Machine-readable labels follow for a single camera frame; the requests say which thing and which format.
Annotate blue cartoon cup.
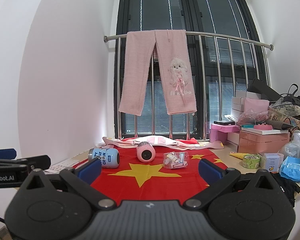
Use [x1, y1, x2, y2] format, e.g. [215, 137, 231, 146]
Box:
[88, 148, 120, 168]

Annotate sticker sheet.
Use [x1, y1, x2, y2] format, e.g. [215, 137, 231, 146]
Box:
[44, 159, 78, 174]

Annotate yellow paper cone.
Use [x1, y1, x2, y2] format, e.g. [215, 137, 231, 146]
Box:
[229, 152, 249, 160]

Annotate green tape roll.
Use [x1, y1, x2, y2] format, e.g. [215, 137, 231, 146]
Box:
[242, 154, 261, 169]

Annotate pink small drawer box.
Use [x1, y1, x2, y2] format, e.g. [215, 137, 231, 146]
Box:
[209, 124, 240, 143]

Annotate pink storage box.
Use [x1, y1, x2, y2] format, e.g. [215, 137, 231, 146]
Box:
[238, 131, 289, 155]

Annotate clear plastic bag of items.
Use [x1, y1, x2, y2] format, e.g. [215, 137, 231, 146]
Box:
[163, 152, 189, 169]

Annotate red flag with yellow stars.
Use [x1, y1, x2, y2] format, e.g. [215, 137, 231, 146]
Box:
[90, 146, 226, 205]

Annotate white small box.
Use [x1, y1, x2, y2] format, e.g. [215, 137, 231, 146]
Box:
[261, 153, 284, 173]

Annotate black flat device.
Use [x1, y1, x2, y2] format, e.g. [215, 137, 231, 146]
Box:
[214, 120, 235, 126]

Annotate pink cloth on table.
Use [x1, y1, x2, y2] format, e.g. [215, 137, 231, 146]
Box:
[101, 135, 224, 150]

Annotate black clothing on table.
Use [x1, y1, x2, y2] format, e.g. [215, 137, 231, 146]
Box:
[244, 171, 300, 208]

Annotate blue wet wipes pack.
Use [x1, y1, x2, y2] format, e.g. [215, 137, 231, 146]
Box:
[279, 156, 300, 182]

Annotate white stacked boxes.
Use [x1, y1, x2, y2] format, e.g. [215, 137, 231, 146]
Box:
[231, 90, 262, 117]

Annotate patterned tote bag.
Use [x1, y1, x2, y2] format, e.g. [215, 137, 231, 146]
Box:
[268, 105, 300, 128]

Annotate black handbag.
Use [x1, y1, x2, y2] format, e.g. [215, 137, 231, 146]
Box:
[281, 83, 300, 107]

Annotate pink pants on railing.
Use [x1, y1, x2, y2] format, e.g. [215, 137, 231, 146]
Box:
[118, 29, 197, 116]

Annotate steel window railing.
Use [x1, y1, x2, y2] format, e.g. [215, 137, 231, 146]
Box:
[104, 29, 274, 139]

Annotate black window frame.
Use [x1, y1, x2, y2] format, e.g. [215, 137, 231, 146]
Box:
[114, 0, 269, 140]

